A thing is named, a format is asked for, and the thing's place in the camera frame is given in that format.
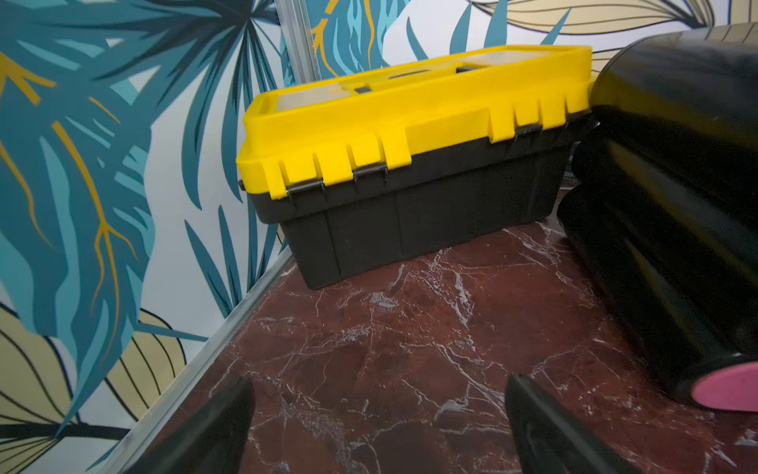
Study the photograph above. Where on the aluminium left corner post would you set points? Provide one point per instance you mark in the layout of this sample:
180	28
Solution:
296	30

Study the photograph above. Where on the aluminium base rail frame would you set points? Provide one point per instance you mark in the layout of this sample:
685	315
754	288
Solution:
125	453

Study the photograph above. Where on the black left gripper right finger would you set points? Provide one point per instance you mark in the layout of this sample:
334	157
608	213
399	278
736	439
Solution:
549	439

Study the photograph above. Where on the yellow black toolbox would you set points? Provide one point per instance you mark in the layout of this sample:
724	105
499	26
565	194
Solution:
366	170

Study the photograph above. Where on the black drawer cabinet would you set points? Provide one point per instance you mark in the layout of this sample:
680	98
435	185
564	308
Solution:
665	214

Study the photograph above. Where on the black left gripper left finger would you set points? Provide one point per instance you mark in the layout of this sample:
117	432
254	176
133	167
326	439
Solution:
211	441

